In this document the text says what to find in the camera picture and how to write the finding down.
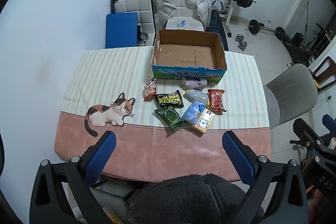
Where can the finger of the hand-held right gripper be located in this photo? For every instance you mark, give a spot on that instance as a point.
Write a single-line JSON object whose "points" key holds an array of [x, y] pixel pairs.
{"points": [[329, 121], [307, 132]]}

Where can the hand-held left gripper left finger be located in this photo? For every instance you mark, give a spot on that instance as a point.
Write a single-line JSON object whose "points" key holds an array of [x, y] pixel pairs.
{"points": [[102, 153]]}

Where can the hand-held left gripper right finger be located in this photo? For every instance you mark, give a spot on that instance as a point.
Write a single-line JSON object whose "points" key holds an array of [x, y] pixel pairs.
{"points": [[237, 158]]}

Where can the yellow tissue pack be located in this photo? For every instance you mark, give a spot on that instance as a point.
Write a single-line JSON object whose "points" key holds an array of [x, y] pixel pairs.
{"points": [[204, 121]]}

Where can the light blue packet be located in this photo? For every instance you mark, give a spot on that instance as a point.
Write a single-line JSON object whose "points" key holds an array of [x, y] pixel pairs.
{"points": [[191, 112]]}

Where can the yellow silver pouch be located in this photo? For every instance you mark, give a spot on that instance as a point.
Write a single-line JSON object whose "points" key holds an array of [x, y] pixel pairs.
{"points": [[197, 95]]}

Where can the green snack packet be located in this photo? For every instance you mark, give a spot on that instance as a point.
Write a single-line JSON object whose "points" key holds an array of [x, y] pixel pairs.
{"points": [[170, 117]]}

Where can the red cartoon snack packet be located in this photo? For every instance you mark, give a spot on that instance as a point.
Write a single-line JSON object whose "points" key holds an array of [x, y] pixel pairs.
{"points": [[149, 90]]}

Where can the black wipes packet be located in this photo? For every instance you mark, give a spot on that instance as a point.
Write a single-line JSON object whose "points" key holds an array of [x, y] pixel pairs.
{"points": [[169, 100]]}

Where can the purple cloth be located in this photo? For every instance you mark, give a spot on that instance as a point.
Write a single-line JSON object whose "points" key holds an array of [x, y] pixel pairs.
{"points": [[194, 84]]}

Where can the cardboard box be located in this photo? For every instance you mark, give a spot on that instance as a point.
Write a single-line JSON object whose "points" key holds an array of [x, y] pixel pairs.
{"points": [[183, 53]]}

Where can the person's right forearm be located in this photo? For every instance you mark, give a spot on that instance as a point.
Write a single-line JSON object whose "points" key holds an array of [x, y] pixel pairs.
{"points": [[323, 211]]}

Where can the grey shell chair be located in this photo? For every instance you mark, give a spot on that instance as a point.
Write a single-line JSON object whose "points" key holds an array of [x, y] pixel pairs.
{"points": [[291, 87]]}

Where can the brown wooden chair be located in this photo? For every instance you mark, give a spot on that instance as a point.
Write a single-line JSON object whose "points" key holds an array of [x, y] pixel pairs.
{"points": [[326, 74]]}

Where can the dark fleece clothing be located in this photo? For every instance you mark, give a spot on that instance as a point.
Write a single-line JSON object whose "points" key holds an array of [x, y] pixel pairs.
{"points": [[189, 200]]}

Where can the white shoes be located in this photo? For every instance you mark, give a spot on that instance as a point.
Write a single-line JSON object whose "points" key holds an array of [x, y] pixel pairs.
{"points": [[290, 65]]}

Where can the dark low cabinet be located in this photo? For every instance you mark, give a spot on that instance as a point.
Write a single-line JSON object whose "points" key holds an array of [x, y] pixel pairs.
{"points": [[299, 53]]}

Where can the striped pink cat tablecloth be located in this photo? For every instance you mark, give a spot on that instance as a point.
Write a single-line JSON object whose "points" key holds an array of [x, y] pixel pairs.
{"points": [[105, 77]]}

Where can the black bag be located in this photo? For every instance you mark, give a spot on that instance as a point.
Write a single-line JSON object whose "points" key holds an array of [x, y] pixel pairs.
{"points": [[297, 39]]}

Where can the chrome dumbbell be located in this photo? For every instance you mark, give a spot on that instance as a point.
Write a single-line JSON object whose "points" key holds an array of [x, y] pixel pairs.
{"points": [[239, 38], [242, 45]]}

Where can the short black barbell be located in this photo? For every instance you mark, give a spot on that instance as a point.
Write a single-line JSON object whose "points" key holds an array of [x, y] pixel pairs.
{"points": [[254, 26]]}

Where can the blue folded mat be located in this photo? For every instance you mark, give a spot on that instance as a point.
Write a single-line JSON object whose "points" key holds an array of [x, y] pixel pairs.
{"points": [[120, 29]]}

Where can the black blue weight bench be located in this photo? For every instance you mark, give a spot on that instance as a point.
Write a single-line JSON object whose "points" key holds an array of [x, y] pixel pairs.
{"points": [[216, 27]]}

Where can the white office chair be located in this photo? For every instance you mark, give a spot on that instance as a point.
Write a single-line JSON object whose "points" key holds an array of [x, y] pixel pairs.
{"points": [[193, 23]]}

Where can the small blue packet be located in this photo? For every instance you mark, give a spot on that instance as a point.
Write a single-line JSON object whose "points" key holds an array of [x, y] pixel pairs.
{"points": [[181, 23]]}

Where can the white padded chair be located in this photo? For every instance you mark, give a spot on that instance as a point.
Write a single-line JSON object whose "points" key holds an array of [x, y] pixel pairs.
{"points": [[141, 8]]}

